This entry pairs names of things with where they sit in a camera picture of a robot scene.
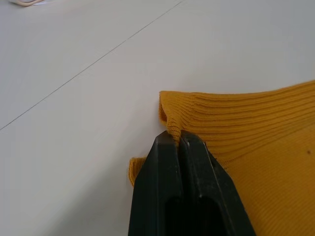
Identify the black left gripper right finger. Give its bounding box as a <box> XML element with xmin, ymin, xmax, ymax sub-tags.
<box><xmin>178</xmin><ymin>130</ymin><xmax>257</xmax><ymax>236</ymax></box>

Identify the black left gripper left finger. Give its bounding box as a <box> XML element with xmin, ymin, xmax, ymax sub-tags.
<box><xmin>127</xmin><ymin>130</ymin><xmax>183</xmax><ymax>236</ymax></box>

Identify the mustard yellow ribbed sock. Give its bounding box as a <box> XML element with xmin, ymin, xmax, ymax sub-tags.
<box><xmin>128</xmin><ymin>80</ymin><xmax>315</xmax><ymax>236</ymax></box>

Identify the white container with beige rim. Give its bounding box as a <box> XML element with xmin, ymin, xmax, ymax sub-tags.
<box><xmin>8</xmin><ymin>0</ymin><xmax>47</xmax><ymax>8</ymax></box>

